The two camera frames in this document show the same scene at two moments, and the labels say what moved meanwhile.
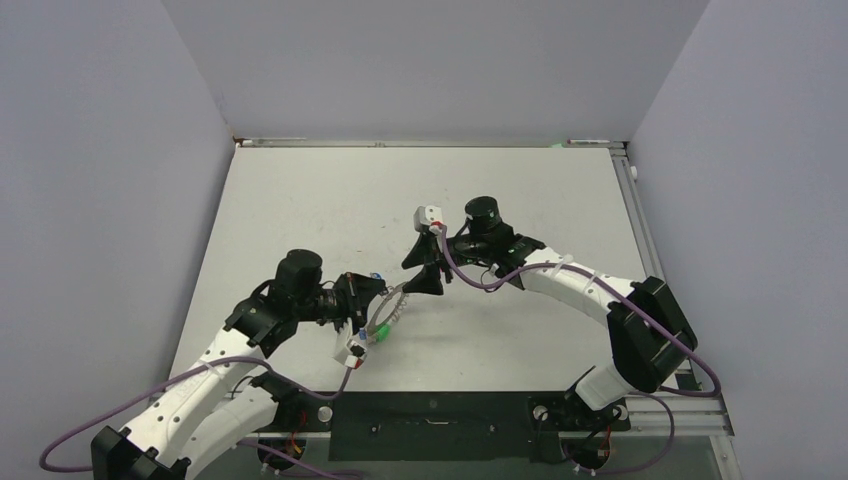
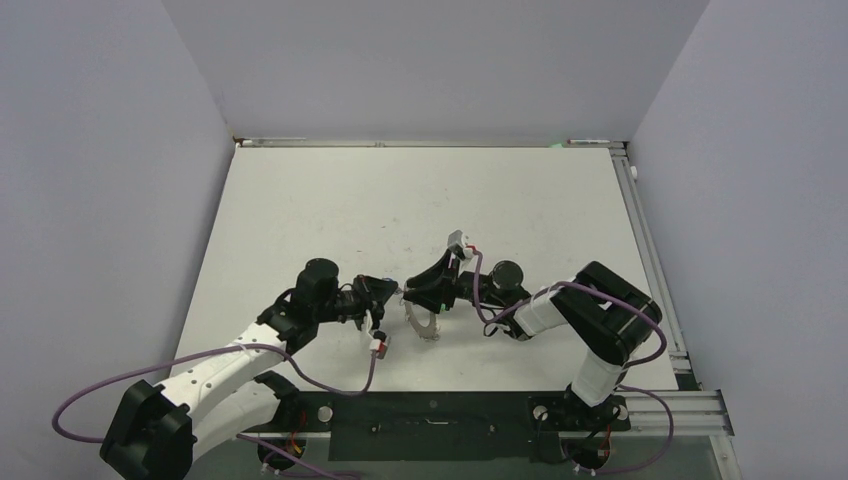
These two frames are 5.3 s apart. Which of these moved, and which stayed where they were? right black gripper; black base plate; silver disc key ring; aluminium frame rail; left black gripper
Moved: silver disc key ring; right black gripper
Stayed: aluminium frame rail; black base plate; left black gripper
